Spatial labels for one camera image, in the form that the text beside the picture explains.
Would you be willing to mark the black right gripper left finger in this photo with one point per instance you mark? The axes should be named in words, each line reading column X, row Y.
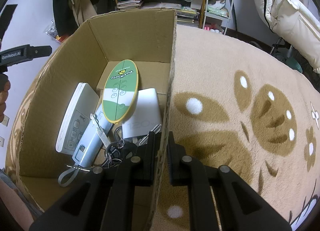
column 104, row 198

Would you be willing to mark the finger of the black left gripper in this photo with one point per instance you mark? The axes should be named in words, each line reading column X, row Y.
column 5, row 18
column 23, row 53

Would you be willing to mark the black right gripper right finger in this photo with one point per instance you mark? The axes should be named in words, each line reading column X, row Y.
column 218, row 198

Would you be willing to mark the bunch of keys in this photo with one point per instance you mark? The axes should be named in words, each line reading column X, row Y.
column 115, row 152

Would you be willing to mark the light blue power bank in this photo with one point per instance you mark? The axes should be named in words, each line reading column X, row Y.
column 88, row 147

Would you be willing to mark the brown cardboard box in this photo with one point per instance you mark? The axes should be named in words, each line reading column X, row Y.
column 130, row 35

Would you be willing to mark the white remote control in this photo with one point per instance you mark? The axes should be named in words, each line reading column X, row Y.
column 76, row 119

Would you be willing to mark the white 120W charger brick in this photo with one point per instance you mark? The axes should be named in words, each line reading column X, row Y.
column 143, row 116

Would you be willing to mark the green oval Pochacco case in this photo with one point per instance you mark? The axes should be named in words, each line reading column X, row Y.
column 120, row 91

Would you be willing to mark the person's left hand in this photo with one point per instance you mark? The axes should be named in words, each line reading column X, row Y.
column 5, row 86

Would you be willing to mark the beige floral plush blanket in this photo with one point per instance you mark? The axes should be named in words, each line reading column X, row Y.
column 231, row 104

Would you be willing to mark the green plastic basin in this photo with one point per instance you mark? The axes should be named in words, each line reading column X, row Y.
column 289, row 61

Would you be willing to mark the stack of books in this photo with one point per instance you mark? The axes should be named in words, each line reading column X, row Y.
column 188, row 11

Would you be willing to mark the cream puffer coat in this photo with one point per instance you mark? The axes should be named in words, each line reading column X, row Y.
column 293, row 21

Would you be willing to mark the white metal trolley cart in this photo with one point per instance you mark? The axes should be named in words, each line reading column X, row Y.
column 217, row 15

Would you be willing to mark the white wall socket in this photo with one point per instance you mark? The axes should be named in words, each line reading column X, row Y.
column 5, row 120

